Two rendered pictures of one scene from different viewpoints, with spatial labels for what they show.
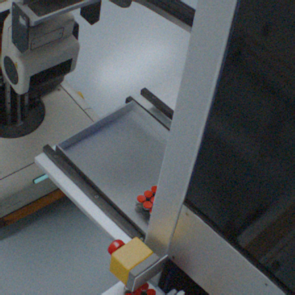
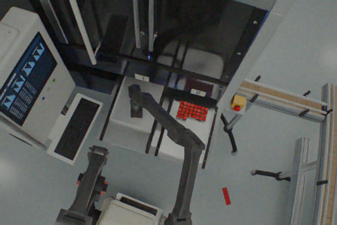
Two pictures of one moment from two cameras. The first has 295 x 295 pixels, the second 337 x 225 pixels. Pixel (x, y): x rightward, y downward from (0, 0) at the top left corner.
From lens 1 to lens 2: 1.50 m
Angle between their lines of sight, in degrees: 55
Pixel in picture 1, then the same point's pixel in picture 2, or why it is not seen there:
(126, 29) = not seen: outside the picture
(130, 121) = (165, 148)
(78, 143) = not seen: hidden behind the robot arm
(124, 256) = (242, 101)
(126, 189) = (198, 130)
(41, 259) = (169, 198)
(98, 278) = (162, 173)
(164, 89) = (138, 146)
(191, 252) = not seen: hidden behind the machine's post
